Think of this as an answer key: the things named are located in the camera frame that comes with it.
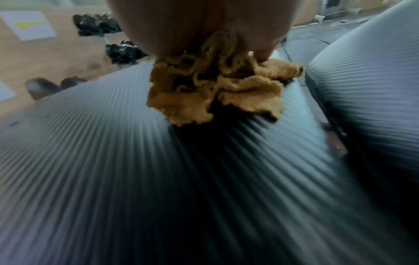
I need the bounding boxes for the person's right hand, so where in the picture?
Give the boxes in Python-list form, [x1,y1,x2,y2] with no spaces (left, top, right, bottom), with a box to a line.
[104,0,300,62]

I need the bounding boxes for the ribbed black bench seat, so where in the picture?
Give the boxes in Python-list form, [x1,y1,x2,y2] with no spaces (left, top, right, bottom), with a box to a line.
[0,48,419,265]

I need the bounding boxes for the white wall poster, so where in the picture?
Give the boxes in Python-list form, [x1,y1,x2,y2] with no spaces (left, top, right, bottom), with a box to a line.
[0,10,58,42]

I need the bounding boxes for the pile of black dumbbells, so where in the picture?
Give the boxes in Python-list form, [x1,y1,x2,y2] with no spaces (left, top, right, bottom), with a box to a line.
[24,12,150,100]

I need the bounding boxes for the brown cleaning cloth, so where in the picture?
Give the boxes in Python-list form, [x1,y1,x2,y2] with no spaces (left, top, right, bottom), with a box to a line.
[146,32,305,127]

